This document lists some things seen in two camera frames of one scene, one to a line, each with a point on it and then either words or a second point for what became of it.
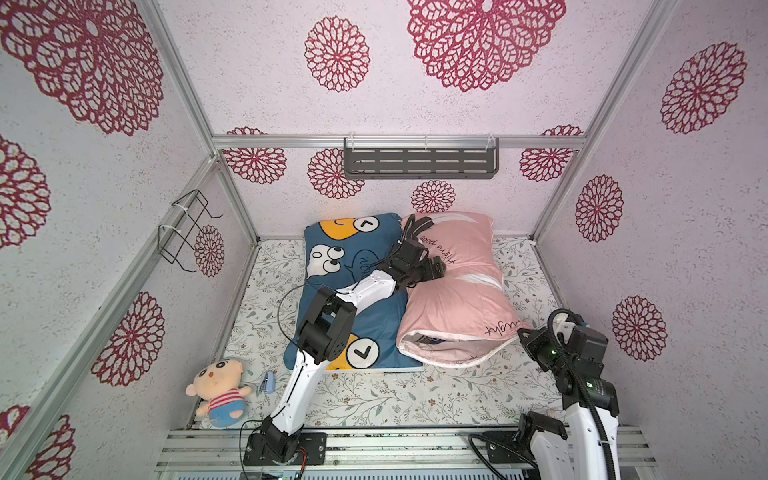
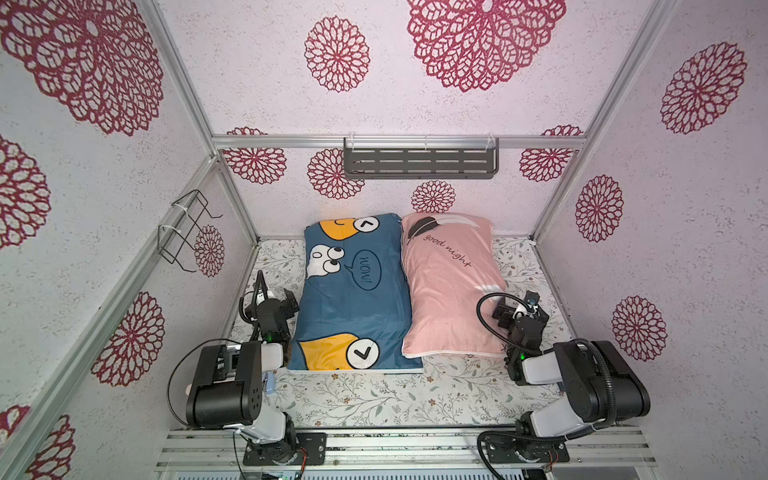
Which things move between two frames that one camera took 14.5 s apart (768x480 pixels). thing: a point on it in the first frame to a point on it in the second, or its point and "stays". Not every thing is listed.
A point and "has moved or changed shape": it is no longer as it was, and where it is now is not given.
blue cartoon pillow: (337, 252) stays
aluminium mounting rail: (371, 450) stays
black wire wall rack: (178, 236) stays
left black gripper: (430, 273) to (289, 304)
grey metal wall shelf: (421, 157) stays
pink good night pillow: (463, 318) has moved or changed shape
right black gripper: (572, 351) to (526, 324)
